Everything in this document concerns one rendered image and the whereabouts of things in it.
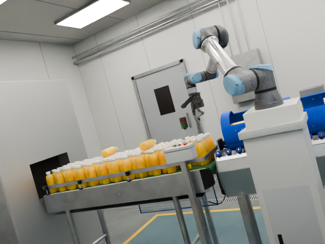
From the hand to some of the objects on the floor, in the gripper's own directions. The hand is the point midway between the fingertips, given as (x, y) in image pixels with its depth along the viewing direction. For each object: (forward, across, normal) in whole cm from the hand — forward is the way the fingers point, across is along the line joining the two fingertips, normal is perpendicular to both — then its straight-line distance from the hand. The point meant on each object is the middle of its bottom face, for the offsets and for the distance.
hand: (197, 119), depth 229 cm
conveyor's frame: (+123, +2, +74) cm, 144 cm away
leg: (+123, +9, -18) cm, 125 cm away
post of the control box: (+123, -27, +9) cm, 126 cm away
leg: (+123, -5, -18) cm, 125 cm away
